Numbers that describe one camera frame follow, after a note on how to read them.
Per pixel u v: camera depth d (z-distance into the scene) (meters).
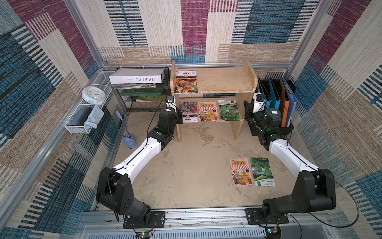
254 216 0.73
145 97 1.02
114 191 0.42
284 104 0.85
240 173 0.87
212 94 1.15
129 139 0.94
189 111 0.91
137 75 0.79
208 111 0.90
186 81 0.74
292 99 0.85
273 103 0.85
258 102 0.67
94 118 0.68
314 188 0.42
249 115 0.73
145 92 0.94
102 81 0.89
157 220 0.73
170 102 0.66
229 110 0.90
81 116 0.65
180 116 0.72
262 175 0.87
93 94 0.75
